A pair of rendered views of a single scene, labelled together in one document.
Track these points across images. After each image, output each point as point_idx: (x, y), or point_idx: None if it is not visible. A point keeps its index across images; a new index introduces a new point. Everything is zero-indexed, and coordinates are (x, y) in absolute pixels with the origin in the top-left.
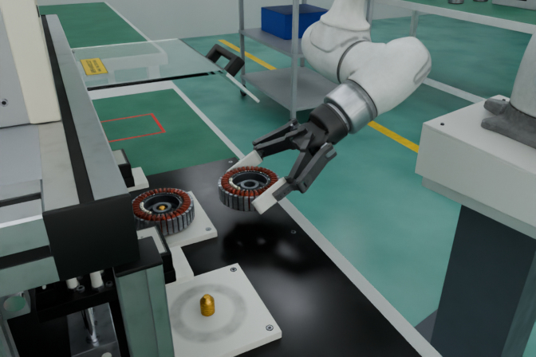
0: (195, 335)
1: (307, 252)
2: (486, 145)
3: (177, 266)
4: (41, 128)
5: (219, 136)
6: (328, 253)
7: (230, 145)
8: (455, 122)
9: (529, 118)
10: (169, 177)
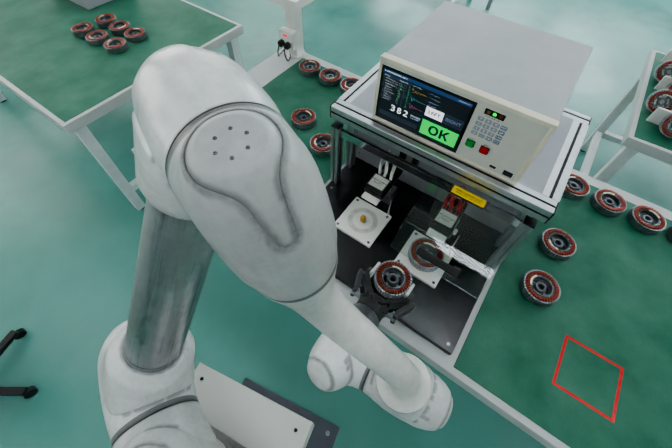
0: (359, 210)
1: (346, 273)
2: (256, 406)
3: (368, 195)
4: (371, 114)
5: (505, 404)
6: (339, 287)
7: (480, 390)
8: (284, 447)
9: (219, 439)
10: (465, 301)
